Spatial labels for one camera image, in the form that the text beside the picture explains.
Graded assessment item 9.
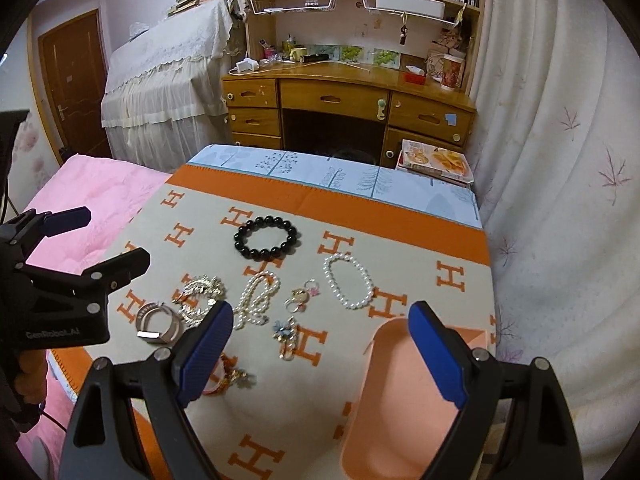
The white pearl bracelet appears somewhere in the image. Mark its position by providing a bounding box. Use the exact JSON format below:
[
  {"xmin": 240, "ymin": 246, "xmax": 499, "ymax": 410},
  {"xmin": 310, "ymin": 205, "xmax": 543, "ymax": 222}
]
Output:
[{"xmin": 322, "ymin": 251, "xmax": 377, "ymax": 311}]

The pink jewelry tray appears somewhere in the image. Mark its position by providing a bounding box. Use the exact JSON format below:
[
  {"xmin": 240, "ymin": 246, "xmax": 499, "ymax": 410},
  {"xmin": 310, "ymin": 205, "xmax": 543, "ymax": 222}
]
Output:
[{"xmin": 341, "ymin": 318, "xmax": 458, "ymax": 479}]

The pink bed sheet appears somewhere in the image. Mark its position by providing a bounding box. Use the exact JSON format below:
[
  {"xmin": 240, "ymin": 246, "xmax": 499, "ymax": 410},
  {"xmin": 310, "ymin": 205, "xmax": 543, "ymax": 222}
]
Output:
[{"xmin": 17, "ymin": 155, "xmax": 169, "ymax": 479}]

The food picture box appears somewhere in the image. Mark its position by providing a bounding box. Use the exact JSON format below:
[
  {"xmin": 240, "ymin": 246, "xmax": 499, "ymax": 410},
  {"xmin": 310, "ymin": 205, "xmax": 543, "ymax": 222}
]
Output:
[{"xmin": 396, "ymin": 140, "xmax": 474, "ymax": 188}]

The brown wooden door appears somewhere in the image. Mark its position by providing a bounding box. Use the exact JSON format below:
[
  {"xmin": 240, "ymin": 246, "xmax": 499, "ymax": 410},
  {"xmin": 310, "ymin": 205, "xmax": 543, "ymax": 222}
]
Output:
[{"xmin": 38, "ymin": 10, "xmax": 112, "ymax": 157}]

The red string charm bracelet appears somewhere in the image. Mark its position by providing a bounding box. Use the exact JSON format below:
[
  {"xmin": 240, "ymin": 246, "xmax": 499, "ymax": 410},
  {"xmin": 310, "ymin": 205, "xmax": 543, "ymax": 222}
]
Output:
[{"xmin": 202, "ymin": 352, "xmax": 257, "ymax": 397}]

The white storage bin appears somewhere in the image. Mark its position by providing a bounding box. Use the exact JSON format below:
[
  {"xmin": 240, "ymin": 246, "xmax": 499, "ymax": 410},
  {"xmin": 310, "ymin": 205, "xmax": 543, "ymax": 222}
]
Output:
[{"xmin": 375, "ymin": 0, "xmax": 445, "ymax": 18}]

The red tissue box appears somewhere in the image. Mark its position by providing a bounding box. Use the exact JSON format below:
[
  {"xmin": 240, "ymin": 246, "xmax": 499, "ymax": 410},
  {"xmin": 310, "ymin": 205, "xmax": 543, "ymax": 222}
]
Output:
[{"xmin": 402, "ymin": 65, "xmax": 426, "ymax": 86}]

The white power adapter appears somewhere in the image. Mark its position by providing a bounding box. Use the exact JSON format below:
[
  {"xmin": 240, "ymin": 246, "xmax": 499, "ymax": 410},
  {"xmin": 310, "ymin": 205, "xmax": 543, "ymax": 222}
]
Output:
[{"xmin": 235, "ymin": 58, "xmax": 260, "ymax": 74}]

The black bead bracelet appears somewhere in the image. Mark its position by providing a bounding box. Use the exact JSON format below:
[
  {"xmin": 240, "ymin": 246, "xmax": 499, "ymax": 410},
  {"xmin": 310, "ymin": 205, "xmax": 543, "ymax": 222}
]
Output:
[{"xmin": 233, "ymin": 214, "xmax": 301, "ymax": 262}]

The light blue leaf sheet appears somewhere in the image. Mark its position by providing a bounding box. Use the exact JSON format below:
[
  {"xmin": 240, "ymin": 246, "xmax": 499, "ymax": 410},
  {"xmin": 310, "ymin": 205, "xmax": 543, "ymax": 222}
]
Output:
[{"xmin": 189, "ymin": 144, "xmax": 482, "ymax": 229}]

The silver chain necklace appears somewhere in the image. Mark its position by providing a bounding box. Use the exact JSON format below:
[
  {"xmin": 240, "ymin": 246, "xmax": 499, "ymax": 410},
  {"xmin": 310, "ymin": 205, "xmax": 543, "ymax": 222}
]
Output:
[{"xmin": 171, "ymin": 274, "xmax": 228, "ymax": 330}]

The orange H pattern blanket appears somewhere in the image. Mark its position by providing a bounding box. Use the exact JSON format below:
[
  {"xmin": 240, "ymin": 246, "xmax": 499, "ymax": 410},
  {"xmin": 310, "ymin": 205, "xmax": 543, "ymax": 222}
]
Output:
[{"xmin": 79, "ymin": 165, "xmax": 495, "ymax": 479}]

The white pearl necklace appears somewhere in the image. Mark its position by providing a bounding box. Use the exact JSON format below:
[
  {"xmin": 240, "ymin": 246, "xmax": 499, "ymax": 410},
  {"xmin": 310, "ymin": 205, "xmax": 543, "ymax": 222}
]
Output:
[{"xmin": 231, "ymin": 270, "xmax": 282, "ymax": 332}]

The wooden desk with drawers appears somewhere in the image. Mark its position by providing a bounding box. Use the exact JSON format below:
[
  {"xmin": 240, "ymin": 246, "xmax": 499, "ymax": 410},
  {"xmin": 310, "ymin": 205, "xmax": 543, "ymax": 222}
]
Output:
[{"xmin": 222, "ymin": 61, "xmax": 476, "ymax": 168}]

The lace covered piano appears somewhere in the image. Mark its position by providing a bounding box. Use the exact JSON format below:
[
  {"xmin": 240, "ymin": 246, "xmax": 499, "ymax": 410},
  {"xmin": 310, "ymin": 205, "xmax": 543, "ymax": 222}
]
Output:
[{"xmin": 101, "ymin": 0, "xmax": 245, "ymax": 172}]

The wooden bookshelf hutch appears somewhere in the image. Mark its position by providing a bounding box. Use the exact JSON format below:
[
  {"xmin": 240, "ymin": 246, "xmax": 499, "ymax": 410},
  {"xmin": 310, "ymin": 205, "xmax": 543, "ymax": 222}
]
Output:
[{"xmin": 246, "ymin": 0, "xmax": 487, "ymax": 92}]

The paper cup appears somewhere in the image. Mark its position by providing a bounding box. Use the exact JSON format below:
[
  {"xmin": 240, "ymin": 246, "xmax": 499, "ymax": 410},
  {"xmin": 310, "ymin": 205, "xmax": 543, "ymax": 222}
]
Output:
[{"xmin": 440, "ymin": 54, "xmax": 465, "ymax": 90}]

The silver bangle watch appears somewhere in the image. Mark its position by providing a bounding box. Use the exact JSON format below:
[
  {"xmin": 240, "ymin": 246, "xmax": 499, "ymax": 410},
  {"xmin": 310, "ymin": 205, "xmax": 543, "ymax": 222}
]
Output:
[{"xmin": 134, "ymin": 302, "xmax": 182, "ymax": 346}]

